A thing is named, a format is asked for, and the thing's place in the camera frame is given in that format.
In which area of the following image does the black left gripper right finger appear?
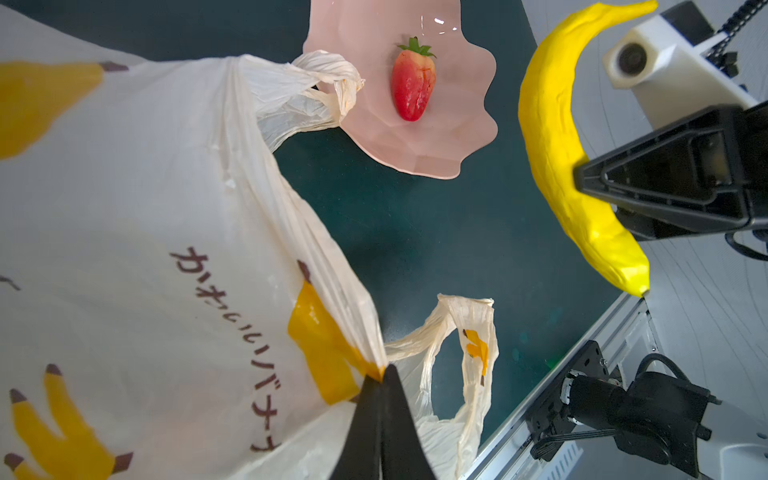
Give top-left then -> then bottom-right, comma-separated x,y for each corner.
574,104 -> 767,241

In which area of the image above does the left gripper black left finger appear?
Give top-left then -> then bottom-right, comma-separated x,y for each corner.
330,364 -> 435,480

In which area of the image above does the thin yellow toy banana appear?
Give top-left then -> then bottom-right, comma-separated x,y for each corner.
518,1 -> 658,297

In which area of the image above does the cream banana-print plastic bag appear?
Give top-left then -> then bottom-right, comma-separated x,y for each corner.
1,8 -> 498,479

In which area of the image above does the red strawberry toy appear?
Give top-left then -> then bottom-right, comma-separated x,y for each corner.
390,37 -> 437,122

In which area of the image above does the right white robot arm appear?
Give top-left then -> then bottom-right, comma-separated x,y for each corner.
525,341 -> 767,479

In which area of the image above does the pink wavy fruit bowl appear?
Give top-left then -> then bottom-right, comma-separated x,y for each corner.
303,1 -> 498,180

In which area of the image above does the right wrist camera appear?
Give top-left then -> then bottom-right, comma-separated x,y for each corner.
603,1 -> 759,130

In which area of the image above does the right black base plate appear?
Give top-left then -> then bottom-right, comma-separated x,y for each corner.
524,340 -> 624,461

